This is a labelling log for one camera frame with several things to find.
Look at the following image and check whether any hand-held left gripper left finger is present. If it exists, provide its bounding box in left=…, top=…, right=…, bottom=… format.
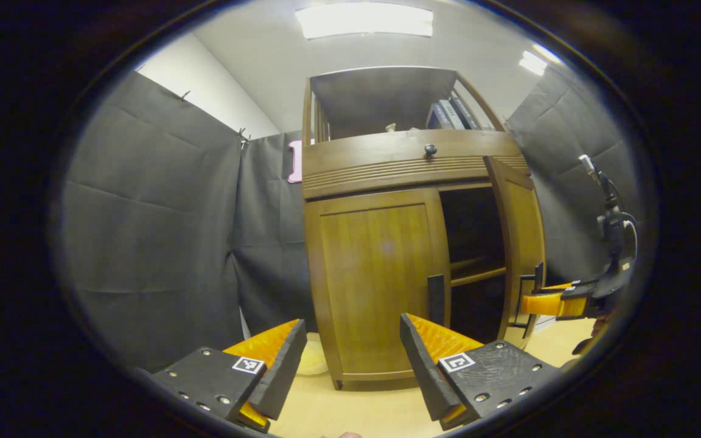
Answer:
left=150, top=319, right=308, bottom=434

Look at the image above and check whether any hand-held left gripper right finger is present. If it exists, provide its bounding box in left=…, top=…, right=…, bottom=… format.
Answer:
left=400, top=313, right=561, bottom=431

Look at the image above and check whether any black door handle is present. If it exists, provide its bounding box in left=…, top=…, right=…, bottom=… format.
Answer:
left=428, top=274, right=446, bottom=327
left=512, top=262, right=545, bottom=338

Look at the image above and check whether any wooden cabinet door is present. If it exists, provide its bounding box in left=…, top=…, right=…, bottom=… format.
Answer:
left=483, top=156, right=547, bottom=350
left=305, top=187, right=452, bottom=383

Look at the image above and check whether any wooden double-door shoe cabinet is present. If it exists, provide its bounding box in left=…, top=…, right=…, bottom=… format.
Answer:
left=302, top=66, right=547, bottom=390

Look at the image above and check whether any pale yellow soft item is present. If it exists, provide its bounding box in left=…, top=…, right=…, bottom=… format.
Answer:
left=296, top=350, right=329, bottom=376

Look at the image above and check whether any wooden inner shelf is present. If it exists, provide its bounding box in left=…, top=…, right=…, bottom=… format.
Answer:
left=450, top=257, right=506, bottom=288

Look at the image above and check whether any black backdrop cloth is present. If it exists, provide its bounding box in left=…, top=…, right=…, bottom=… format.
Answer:
left=58, top=58, right=643, bottom=372

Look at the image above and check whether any dark grey book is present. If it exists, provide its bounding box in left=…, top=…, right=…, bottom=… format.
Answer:
left=451, top=96, right=482, bottom=130

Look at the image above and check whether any dark blue book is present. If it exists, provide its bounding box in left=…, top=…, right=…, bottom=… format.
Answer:
left=427, top=103, right=455, bottom=130

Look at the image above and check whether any small ceiling light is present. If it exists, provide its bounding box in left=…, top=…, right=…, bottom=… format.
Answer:
left=520, top=50, right=549, bottom=77

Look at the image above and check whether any large ceiling light panel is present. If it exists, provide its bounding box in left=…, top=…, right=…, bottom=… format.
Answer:
left=295, top=2, right=434, bottom=40

